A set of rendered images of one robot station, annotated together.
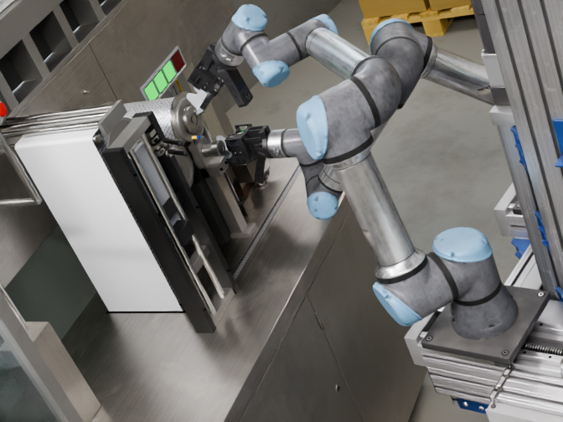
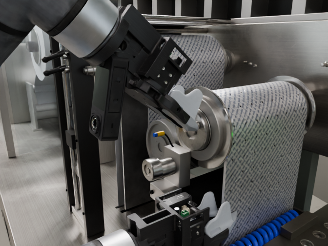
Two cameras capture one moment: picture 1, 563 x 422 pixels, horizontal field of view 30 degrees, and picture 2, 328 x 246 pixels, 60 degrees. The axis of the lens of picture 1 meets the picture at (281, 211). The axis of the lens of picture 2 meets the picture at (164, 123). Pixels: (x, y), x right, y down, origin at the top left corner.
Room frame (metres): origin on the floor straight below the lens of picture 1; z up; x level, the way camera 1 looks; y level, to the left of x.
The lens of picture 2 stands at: (2.60, -0.35, 1.41)
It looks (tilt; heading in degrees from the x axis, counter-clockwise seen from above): 17 degrees down; 109
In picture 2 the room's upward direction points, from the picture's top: straight up
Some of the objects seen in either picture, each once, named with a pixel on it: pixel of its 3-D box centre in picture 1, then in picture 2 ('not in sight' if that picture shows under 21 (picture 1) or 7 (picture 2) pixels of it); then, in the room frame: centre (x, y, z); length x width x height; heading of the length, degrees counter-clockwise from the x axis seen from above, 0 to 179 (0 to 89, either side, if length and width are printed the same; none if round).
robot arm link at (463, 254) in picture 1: (463, 261); not in sight; (1.83, -0.32, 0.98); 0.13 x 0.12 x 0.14; 100
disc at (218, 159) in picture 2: (187, 120); (200, 127); (2.50, 0.13, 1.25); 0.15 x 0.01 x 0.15; 144
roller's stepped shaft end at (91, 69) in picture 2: not in sight; (96, 70); (2.25, 0.20, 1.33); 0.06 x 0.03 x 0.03; 54
